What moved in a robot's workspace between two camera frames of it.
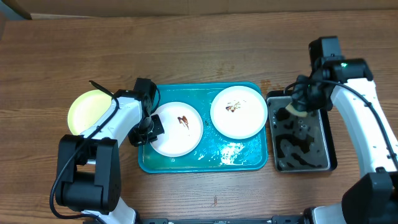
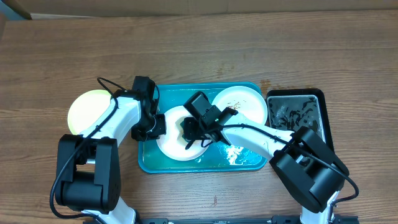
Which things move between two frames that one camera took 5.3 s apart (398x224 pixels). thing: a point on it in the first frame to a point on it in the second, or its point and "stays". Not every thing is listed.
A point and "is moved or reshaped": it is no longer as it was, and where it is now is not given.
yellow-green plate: (86, 109) stays
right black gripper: (298, 98) to (193, 134)
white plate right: (239, 112) stays
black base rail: (289, 219) stays
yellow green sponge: (290, 108) to (180, 138)
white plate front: (183, 127) is moved or reshaped
